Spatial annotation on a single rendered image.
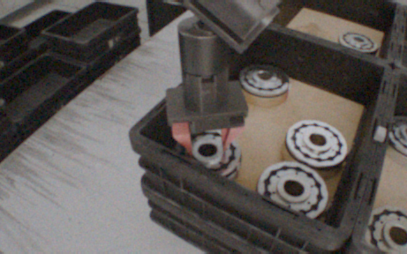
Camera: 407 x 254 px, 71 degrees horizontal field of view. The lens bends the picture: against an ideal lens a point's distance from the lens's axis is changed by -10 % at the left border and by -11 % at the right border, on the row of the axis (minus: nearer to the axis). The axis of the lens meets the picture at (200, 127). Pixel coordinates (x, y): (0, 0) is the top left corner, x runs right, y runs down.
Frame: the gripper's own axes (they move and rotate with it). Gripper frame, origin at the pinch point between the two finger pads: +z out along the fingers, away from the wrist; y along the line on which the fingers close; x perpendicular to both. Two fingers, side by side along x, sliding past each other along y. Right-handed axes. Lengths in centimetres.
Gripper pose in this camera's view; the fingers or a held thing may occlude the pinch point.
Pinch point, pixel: (207, 146)
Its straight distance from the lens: 47.4
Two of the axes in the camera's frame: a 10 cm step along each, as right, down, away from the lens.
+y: -9.9, 1.2, -0.7
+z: 0.4, 7.2, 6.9
